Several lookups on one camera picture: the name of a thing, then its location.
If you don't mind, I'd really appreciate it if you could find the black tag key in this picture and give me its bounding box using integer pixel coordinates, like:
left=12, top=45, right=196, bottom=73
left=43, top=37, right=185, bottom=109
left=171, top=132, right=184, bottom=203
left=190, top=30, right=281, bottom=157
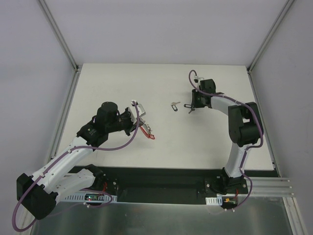
left=171, top=101, right=180, bottom=112
left=184, top=104, right=196, bottom=114

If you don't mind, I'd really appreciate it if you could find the red handled key organizer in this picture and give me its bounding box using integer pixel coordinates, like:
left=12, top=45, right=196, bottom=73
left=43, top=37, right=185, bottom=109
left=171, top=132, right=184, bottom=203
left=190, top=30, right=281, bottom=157
left=140, top=119, right=153, bottom=139

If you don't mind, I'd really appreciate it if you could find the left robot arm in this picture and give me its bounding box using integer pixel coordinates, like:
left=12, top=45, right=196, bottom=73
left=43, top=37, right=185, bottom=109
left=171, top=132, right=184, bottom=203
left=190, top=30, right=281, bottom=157
left=17, top=101, right=146, bottom=220

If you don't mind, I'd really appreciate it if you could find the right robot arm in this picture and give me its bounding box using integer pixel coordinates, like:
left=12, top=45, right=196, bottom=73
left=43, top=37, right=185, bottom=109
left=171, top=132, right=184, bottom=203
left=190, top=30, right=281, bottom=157
left=191, top=76, right=264, bottom=195

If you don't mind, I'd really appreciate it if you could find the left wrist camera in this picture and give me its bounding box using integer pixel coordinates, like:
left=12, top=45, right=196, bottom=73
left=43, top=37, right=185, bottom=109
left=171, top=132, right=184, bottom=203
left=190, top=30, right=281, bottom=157
left=128, top=100, right=146, bottom=123

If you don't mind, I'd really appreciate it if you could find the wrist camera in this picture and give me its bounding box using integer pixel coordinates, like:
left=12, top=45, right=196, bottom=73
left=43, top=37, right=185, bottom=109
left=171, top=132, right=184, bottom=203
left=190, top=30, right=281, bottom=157
left=128, top=100, right=146, bottom=123
left=193, top=75, right=204, bottom=86

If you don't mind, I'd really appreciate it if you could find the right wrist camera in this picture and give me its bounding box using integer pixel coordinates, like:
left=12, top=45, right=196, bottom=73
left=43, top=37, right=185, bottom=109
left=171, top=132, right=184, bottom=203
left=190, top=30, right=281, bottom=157
left=193, top=75, right=204, bottom=86

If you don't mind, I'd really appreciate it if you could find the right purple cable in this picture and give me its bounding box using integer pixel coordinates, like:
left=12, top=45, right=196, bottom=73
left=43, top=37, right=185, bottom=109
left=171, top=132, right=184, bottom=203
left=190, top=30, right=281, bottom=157
left=188, top=70, right=265, bottom=213

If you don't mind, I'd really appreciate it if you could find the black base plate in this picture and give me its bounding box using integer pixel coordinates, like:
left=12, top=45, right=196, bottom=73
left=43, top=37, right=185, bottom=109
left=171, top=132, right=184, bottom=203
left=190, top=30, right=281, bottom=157
left=63, top=165, right=279, bottom=205

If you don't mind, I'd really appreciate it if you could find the left aluminium frame post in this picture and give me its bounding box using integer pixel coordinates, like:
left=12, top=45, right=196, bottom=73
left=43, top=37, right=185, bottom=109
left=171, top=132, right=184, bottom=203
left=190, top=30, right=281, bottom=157
left=37, top=0, right=79, bottom=72

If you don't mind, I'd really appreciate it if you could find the aluminium frame post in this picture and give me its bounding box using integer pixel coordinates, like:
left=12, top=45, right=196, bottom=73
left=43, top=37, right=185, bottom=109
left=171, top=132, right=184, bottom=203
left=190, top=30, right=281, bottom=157
left=246, top=0, right=296, bottom=74
left=37, top=0, right=79, bottom=72

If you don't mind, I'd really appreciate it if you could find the right aluminium frame post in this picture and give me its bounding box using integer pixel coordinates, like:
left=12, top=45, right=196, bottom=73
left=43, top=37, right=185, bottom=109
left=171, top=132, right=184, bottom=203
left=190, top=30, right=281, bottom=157
left=246, top=0, right=296, bottom=74

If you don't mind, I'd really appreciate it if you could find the left white cable duct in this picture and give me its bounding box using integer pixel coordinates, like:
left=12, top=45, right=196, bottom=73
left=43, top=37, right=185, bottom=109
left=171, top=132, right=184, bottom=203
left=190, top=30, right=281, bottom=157
left=61, top=192, right=117, bottom=203

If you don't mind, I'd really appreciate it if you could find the white cable duct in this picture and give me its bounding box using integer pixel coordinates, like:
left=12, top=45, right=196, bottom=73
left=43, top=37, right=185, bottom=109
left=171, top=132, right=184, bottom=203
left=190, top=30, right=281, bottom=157
left=61, top=192, right=117, bottom=203
left=205, top=196, right=223, bottom=206

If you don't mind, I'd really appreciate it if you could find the right white cable duct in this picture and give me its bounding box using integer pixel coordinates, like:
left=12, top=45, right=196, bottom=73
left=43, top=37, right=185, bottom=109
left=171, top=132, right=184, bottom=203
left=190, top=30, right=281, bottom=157
left=205, top=196, right=223, bottom=206

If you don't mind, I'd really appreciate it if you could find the right aluminium rail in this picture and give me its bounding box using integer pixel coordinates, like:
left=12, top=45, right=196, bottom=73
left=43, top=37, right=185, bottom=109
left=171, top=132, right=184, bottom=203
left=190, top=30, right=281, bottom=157
left=246, top=70, right=309, bottom=235

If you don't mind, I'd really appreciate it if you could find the aluminium rail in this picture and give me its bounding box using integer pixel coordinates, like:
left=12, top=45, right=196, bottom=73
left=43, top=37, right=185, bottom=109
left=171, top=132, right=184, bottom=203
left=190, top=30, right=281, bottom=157
left=246, top=70, right=309, bottom=235
left=14, top=65, right=83, bottom=235

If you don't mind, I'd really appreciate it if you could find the left aluminium rail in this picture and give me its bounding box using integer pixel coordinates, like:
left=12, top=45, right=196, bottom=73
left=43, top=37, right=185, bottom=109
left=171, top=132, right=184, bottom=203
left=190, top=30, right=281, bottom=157
left=14, top=65, right=83, bottom=235

